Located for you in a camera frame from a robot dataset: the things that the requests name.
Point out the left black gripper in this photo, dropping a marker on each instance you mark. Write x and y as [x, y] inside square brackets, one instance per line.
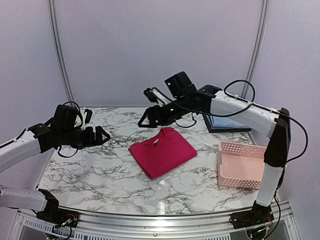
[90, 141]

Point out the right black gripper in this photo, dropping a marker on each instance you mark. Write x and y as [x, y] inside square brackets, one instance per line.
[152, 110]

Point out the magenta red garment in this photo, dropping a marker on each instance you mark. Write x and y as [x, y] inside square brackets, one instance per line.
[162, 153]

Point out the light blue shirt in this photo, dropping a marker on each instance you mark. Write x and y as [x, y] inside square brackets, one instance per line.
[223, 122]

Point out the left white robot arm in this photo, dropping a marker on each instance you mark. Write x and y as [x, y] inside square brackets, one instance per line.
[34, 141]

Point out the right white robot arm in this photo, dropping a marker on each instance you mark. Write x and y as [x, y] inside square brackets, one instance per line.
[214, 101]

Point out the pink plastic laundry basket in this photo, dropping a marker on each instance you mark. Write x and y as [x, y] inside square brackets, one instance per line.
[240, 165]

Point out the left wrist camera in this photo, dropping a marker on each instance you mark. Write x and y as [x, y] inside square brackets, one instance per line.
[85, 117]

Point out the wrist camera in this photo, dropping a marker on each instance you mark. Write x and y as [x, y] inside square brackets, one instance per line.
[155, 96]
[85, 117]

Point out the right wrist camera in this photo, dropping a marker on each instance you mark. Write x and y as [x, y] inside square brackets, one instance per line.
[155, 96]

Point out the aluminium table front rail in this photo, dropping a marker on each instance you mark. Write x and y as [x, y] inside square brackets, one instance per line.
[112, 226]

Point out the left aluminium frame post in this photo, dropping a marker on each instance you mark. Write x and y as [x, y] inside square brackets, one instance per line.
[59, 50]

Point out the aluminium frame post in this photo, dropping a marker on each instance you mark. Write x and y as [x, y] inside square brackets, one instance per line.
[59, 50]
[258, 42]

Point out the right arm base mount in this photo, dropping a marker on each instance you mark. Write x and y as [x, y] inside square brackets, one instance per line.
[250, 218]

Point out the right aluminium frame post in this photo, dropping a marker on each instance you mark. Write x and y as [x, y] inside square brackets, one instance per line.
[258, 42]

